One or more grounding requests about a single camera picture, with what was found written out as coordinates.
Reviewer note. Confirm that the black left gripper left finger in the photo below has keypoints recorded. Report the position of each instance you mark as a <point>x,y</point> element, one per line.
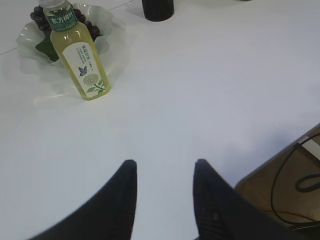
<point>108,215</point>

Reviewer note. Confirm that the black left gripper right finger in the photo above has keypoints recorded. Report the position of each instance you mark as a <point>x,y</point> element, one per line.
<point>222,214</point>

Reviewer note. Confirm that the yellow tea bottle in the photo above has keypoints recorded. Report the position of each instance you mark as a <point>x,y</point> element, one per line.
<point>75,48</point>

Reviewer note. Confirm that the purple artificial grape bunch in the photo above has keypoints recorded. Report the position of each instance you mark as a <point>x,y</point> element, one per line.
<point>42,23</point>

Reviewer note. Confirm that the pale green wavy glass plate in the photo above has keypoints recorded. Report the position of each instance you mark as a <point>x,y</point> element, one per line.
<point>35,45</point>

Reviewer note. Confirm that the black mesh pen holder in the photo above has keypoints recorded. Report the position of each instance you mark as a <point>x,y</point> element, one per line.
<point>158,10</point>

